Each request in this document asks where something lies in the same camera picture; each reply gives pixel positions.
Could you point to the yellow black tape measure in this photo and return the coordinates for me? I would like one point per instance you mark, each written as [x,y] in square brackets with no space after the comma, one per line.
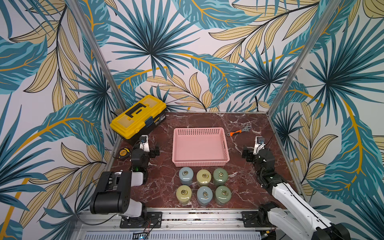
[122,154]

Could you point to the blue-grey tea canister back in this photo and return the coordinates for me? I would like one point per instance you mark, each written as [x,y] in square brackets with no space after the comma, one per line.
[186,175]

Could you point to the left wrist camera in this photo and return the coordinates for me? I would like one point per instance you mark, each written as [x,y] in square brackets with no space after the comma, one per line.
[144,143]

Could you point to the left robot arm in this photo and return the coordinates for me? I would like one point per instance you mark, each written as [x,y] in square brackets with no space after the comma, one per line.
[113,191]

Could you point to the aluminium front rail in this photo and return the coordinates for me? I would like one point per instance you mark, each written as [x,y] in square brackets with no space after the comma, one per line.
[177,224]

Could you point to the green tea canister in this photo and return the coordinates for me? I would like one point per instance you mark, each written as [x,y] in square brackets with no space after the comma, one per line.
[220,177]
[222,195]

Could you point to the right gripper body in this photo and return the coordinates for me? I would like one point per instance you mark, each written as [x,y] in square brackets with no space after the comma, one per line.
[250,154]

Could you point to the yellow-green tea canister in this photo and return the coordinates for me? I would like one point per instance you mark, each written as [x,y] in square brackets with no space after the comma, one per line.
[203,177]
[184,194]

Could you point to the yellow-green tea canister front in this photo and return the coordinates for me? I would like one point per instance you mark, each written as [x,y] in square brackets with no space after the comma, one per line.
[184,194]

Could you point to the pink plastic basket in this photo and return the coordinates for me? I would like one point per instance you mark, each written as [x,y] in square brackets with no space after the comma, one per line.
[200,147]

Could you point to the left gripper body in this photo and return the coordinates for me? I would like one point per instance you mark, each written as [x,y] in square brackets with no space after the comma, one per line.
[147,157]

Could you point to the yellow black toolbox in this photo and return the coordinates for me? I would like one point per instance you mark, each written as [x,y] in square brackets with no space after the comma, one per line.
[140,119]

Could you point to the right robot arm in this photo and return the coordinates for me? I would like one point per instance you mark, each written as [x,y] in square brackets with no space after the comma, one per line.
[291,214]

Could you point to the blue-grey tea canister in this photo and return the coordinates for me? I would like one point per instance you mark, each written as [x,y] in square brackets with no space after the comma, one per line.
[186,175]
[204,196]

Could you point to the orange adjustable wrench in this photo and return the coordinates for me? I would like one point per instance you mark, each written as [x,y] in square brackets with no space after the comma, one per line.
[245,129]

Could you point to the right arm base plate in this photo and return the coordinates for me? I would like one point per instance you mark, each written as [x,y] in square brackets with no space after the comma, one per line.
[256,219]

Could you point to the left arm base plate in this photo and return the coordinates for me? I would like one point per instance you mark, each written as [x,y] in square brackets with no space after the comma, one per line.
[153,220]

